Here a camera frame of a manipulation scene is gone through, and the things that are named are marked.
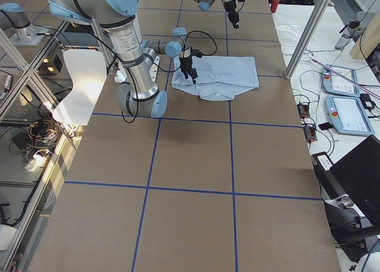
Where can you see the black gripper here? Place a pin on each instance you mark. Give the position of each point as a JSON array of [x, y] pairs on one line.
[[230, 9], [186, 63]]

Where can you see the light blue button shirt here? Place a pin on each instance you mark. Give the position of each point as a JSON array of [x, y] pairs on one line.
[[220, 78]]

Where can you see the clear plastic bag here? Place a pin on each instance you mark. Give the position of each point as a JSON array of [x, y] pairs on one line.
[[288, 33]]

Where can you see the reacher grabber stick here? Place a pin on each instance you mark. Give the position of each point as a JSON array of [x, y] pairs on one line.
[[347, 79]]

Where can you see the blue teach pendant near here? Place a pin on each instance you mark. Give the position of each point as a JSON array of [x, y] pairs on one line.
[[348, 116]]

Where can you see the black laptop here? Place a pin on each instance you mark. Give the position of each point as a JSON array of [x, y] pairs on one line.
[[358, 175]]

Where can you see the grey aluminium frame post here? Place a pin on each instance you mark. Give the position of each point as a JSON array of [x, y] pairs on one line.
[[306, 36]]

